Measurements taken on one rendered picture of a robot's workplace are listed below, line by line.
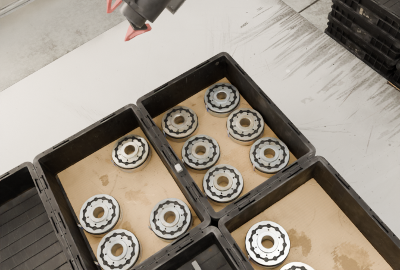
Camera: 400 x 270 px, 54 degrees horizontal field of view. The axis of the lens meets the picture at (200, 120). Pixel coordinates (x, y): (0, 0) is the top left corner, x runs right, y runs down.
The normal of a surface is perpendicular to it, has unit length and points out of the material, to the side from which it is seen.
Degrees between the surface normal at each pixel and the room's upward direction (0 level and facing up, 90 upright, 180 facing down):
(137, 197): 0
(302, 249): 0
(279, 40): 0
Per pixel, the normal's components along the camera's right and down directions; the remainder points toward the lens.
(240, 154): -0.10, -0.51
